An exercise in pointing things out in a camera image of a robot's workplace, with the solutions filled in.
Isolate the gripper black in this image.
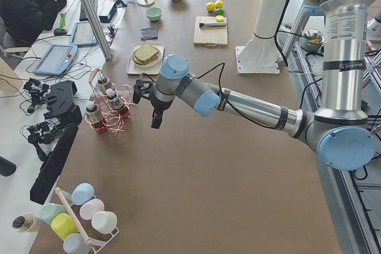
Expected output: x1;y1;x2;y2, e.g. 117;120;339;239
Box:
149;87;174;129

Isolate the white plate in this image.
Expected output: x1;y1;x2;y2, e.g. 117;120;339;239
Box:
133;43;160;66

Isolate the bread slice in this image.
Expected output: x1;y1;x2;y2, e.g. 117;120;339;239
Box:
133;56;158;66
134;43;160;61

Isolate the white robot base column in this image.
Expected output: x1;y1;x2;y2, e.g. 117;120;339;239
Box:
236;0;287;74

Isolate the cream rabbit tray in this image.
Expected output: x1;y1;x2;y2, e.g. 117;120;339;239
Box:
126;42;164;76

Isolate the dark tea bottle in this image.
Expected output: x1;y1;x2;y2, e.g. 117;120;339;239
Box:
86;101;104;130

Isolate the grey folded cloth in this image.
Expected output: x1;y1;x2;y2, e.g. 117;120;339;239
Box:
140;27;158;40

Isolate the wooden cutting board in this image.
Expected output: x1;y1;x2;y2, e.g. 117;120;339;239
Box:
193;16;228;47

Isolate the steel muddler black head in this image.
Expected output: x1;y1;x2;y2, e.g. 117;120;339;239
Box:
199;22;227;28

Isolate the green ceramic bowl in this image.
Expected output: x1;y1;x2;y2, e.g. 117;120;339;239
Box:
145;7;163;21

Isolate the light blue plastic cup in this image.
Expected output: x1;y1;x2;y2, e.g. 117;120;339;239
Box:
71;183;95;206

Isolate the blue teach pendant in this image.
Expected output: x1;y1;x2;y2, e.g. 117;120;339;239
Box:
69;21;97;46
33;45;78;76

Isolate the lemon half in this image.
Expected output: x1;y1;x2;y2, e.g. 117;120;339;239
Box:
216;15;224;23

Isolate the pink plastic cup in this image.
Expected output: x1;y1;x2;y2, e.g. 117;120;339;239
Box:
79;198;105;220

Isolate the white plastic cup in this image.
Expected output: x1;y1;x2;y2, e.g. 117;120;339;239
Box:
91;211;117;234

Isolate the green lime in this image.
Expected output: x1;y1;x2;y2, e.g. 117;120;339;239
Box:
215;8;224;15

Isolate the yellow lemon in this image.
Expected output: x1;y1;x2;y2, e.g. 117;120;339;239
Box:
214;0;223;9
205;2;215;12

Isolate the black keyboard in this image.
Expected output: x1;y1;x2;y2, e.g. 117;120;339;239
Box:
79;0;99;22

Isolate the yellow-green plastic cup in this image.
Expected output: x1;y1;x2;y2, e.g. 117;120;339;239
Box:
51;213;79;241

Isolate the mint plastic cup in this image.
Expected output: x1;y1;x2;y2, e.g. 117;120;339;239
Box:
39;203;67;225

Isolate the grey-blue plastic cup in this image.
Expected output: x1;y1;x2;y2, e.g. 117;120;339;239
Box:
63;233;91;254

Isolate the seated person black jacket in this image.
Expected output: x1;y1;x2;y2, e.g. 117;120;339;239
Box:
1;0;67;48

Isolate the paper coffee cup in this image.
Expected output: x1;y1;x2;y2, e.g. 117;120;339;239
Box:
12;213;41;233

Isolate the copper wire bottle rack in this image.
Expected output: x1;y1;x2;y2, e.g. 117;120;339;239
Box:
85;68;133;136

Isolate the aluminium frame post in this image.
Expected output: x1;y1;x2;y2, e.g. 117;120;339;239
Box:
80;0;112;60

